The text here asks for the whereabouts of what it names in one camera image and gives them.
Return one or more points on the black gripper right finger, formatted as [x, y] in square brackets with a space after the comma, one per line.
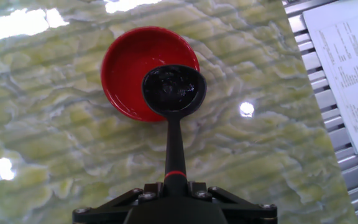
[247, 211]

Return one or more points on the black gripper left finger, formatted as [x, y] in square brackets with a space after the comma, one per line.
[104, 211]

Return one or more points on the printed table paper sheet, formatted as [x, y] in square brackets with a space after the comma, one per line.
[353, 77]

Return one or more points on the green marble pattern mat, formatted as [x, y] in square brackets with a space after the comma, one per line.
[259, 155]

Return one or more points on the red bowl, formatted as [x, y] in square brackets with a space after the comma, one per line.
[123, 68]

